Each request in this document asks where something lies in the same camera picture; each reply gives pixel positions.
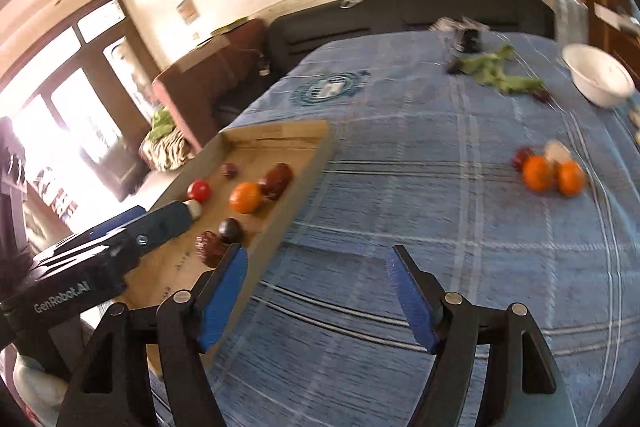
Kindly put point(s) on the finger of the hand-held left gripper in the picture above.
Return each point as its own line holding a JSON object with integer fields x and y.
{"x": 162, "y": 224}
{"x": 120, "y": 217}

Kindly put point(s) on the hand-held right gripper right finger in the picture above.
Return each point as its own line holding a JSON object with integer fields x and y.
{"x": 412, "y": 299}

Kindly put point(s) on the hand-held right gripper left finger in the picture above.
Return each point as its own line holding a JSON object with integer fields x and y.
{"x": 225, "y": 297}

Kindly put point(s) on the red tomato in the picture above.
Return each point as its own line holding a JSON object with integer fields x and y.
{"x": 198, "y": 190}

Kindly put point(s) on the wrinkled red date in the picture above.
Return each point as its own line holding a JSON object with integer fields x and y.
{"x": 209, "y": 247}

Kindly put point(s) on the dark round plum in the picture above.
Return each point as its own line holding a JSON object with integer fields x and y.
{"x": 231, "y": 230}

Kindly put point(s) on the dark red date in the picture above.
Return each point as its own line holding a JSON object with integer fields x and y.
{"x": 230, "y": 170}

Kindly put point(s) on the orange mandarin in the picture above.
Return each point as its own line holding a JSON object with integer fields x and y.
{"x": 537, "y": 174}
{"x": 571, "y": 179}
{"x": 246, "y": 198}

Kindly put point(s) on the large red date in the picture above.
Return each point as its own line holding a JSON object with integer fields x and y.
{"x": 275, "y": 180}

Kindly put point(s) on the shallow cardboard box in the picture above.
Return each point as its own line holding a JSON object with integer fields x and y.
{"x": 260, "y": 142}

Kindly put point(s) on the zebra striped cloth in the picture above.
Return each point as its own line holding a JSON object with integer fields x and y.
{"x": 165, "y": 152}

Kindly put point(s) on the blue plaid blanket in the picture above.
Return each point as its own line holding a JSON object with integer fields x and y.
{"x": 450, "y": 232}

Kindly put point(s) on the green leafy bundle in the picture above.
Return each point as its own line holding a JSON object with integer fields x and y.
{"x": 162, "y": 123}

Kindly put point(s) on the pale cloth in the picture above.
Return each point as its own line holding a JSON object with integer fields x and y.
{"x": 35, "y": 387}

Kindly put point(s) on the glass balcony door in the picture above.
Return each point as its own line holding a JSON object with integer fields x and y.
{"x": 75, "y": 107}

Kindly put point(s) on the round red date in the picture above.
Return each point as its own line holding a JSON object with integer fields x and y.
{"x": 521, "y": 158}

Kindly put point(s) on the small dried red date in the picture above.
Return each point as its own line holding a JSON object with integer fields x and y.
{"x": 542, "y": 96}

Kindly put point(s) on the green vegetable leaves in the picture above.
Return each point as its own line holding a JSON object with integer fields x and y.
{"x": 492, "y": 69}

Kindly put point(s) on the black cylindrical device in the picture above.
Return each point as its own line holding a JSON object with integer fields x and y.
{"x": 470, "y": 40}

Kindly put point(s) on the white bowl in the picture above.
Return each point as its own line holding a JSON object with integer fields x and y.
{"x": 595, "y": 82}

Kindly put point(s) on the black padded headboard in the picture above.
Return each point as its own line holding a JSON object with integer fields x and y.
{"x": 400, "y": 12}

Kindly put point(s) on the clear plastic cylinder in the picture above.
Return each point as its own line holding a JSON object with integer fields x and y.
{"x": 570, "y": 22}

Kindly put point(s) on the small wall card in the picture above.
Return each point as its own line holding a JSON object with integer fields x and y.
{"x": 187, "y": 10}

